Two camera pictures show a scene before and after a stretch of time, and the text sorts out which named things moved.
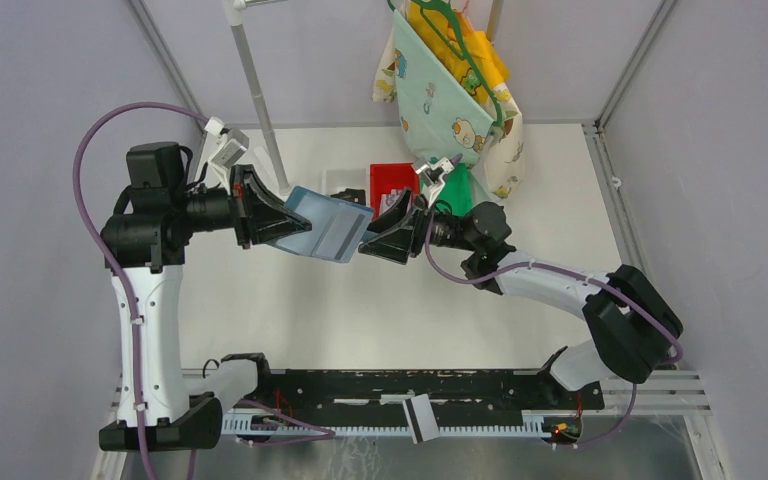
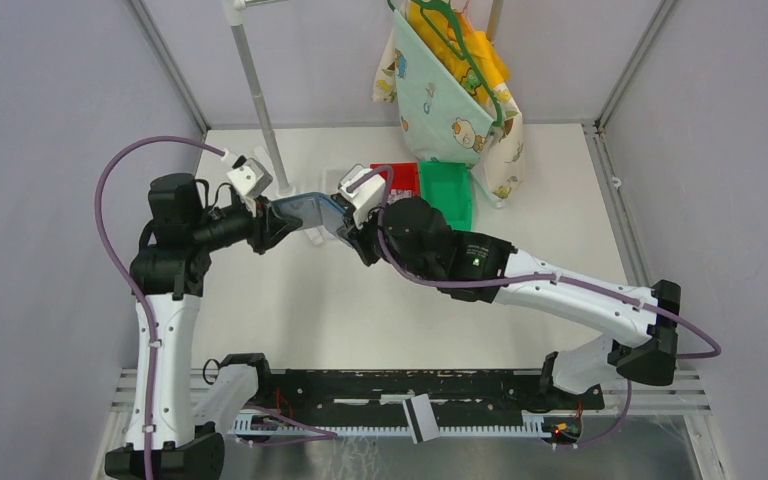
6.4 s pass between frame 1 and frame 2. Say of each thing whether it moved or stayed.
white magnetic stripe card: stayed
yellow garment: stayed
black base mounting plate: stayed
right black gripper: moved
